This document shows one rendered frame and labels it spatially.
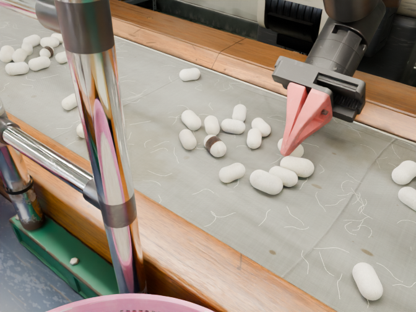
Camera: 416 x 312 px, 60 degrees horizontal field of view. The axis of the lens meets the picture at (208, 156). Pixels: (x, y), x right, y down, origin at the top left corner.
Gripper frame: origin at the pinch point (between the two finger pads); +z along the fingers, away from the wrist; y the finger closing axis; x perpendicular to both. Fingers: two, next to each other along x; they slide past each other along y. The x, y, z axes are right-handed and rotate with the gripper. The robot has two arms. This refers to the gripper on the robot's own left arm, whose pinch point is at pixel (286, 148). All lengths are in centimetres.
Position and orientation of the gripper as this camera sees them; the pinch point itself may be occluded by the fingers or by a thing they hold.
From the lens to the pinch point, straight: 42.9
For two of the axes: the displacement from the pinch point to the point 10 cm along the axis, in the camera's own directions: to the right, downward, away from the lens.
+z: -4.7, 8.8, -0.7
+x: 3.7, 2.7, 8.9
